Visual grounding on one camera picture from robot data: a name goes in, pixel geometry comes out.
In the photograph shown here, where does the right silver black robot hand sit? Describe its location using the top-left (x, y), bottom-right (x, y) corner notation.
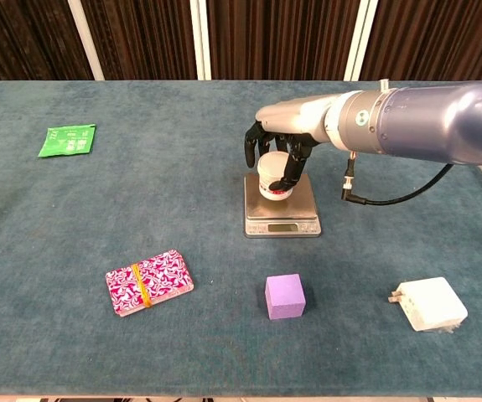
top-left (244, 92), bottom-right (346, 192)

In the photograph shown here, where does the white cream jar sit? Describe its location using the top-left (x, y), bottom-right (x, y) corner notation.
top-left (257, 152), bottom-right (296, 200)

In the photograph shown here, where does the silver digital kitchen scale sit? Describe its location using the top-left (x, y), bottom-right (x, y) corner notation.
top-left (243, 172), bottom-right (323, 239)

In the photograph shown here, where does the purple foam cube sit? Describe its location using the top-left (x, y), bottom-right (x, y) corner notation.
top-left (264, 273), bottom-right (307, 321)

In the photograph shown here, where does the teal table cloth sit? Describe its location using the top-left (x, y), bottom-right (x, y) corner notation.
top-left (0, 80), bottom-right (482, 398)

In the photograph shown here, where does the pink patterned card deck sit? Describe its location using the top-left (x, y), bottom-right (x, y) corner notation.
top-left (105, 249), bottom-right (194, 318)

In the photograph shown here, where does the white power adapter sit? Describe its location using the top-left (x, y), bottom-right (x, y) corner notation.
top-left (387, 276), bottom-right (469, 335)

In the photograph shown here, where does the green foil sachet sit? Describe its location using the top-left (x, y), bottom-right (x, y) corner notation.
top-left (38, 123), bottom-right (97, 158)

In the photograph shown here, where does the white partition post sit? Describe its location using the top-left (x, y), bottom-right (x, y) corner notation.
top-left (66, 0), bottom-right (106, 81)
top-left (189, 0), bottom-right (212, 81)
top-left (343, 0), bottom-right (380, 82)

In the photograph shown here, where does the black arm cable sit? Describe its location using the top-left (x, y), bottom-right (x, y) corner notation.
top-left (340, 152), bottom-right (454, 207)

